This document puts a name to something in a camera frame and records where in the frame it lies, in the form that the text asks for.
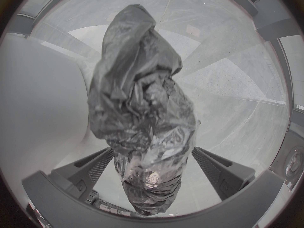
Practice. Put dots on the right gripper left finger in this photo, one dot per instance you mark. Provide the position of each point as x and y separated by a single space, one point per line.
80 174

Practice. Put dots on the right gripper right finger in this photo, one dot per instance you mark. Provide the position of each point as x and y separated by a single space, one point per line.
228 174

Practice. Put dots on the black plastic bag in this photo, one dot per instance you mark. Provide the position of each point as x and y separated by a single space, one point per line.
137 91

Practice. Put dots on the white trash bin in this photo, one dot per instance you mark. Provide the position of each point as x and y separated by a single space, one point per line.
35 91

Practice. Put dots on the dark grey washing machine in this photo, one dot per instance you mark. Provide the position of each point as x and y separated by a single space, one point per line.
292 163

